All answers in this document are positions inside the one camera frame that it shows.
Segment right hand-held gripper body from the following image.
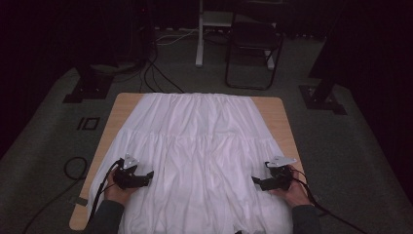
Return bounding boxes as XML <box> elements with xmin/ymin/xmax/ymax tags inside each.
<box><xmin>263</xmin><ymin>155</ymin><xmax>298</xmax><ymax>192</ymax></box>

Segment black floor cables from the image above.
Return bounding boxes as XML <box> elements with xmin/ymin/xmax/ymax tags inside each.
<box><xmin>139</xmin><ymin>48</ymin><xmax>185</xmax><ymax>95</ymax></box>

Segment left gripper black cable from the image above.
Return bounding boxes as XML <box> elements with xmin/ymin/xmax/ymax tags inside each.
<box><xmin>87</xmin><ymin>158</ymin><xmax>125</xmax><ymax>227</ymax></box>

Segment person's left hand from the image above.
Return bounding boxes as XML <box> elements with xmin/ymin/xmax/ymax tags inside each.
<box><xmin>103</xmin><ymin>169</ymin><xmax>140</xmax><ymax>207</ymax></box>

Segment white floor cable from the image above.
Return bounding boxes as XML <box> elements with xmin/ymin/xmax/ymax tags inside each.
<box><xmin>155</xmin><ymin>27</ymin><xmax>200</xmax><ymax>46</ymax></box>

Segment white skirt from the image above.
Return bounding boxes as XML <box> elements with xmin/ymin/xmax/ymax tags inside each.
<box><xmin>87</xmin><ymin>92</ymin><xmax>295</xmax><ymax>234</ymax></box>

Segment grey tape strip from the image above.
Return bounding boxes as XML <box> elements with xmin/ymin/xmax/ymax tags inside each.
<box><xmin>69</xmin><ymin>195</ymin><xmax>90</xmax><ymax>208</ymax></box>

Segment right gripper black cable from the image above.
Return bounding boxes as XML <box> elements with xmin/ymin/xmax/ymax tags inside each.
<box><xmin>288</xmin><ymin>167</ymin><xmax>369</xmax><ymax>234</ymax></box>

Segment black stand base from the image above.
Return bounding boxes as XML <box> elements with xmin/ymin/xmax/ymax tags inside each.
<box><xmin>298</xmin><ymin>75</ymin><xmax>348</xmax><ymax>116</ymax></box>
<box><xmin>62</xmin><ymin>64</ymin><xmax>115</xmax><ymax>104</ymax></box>

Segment white metal stand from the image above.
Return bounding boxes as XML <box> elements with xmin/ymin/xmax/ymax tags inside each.
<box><xmin>195</xmin><ymin>0</ymin><xmax>277</xmax><ymax>71</ymax></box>

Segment black folding chair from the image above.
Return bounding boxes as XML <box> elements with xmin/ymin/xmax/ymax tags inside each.
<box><xmin>224</xmin><ymin>13</ymin><xmax>285</xmax><ymax>91</ymax></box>

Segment person's right hand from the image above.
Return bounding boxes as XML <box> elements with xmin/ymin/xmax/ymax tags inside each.
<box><xmin>270</xmin><ymin>165</ymin><xmax>312</xmax><ymax>209</ymax></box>

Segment black floor cable loop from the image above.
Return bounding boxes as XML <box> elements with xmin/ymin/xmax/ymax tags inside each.
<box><xmin>20</xmin><ymin>156</ymin><xmax>90</xmax><ymax>234</ymax></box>

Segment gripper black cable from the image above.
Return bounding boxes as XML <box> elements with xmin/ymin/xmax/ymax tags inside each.
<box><xmin>288</xmin><ymin>167</ymin><xmax>369</xmax><ymax>234</ymax></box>
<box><xmin>87</xmin><ymin>158</ymin><xmax>125</xmax><ymax>227</ymax></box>

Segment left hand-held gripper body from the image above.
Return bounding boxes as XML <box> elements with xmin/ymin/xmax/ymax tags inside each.
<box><xmin>112</xmin><ymin>153</ymin><xmax>148</xmax><ymax>191</ymax></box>

